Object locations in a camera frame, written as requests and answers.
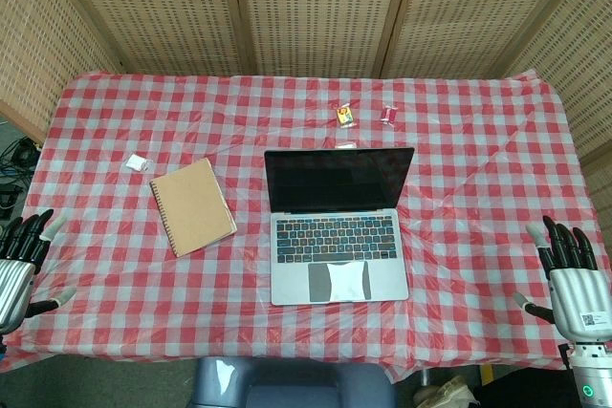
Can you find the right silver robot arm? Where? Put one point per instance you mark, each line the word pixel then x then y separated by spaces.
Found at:
pixel 593 374

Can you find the silver laptop with black screen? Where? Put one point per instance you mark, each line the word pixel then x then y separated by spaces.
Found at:
pixel 339 226

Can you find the red pink candy wrapper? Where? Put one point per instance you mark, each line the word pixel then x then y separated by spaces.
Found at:
pixel 387 114

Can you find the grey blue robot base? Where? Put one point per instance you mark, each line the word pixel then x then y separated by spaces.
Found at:
pixel 291 381

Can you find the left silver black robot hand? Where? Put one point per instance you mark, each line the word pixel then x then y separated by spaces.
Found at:
pixel 14 279

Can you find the red white checkered tablecloth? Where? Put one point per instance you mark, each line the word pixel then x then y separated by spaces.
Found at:
pixel 306 217

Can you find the beige shoe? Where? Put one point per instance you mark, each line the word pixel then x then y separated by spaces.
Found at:
pixel 447 391

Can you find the yellow orange snack packet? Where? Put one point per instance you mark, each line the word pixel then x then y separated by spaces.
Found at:
pixel 345 116

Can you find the small white wrapped candy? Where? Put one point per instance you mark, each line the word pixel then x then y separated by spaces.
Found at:
pixel 137 162

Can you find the brown spiral notebook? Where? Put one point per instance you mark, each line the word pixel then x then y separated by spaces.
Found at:
pixel 192 207

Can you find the woven bamboo folding screen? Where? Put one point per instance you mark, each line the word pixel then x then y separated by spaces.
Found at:
pixel 306 11

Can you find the small clear white packet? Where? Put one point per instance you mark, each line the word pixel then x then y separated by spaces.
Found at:
pixel 345 144

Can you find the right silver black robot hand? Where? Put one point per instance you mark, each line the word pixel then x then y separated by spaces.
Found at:
pixel 576 291

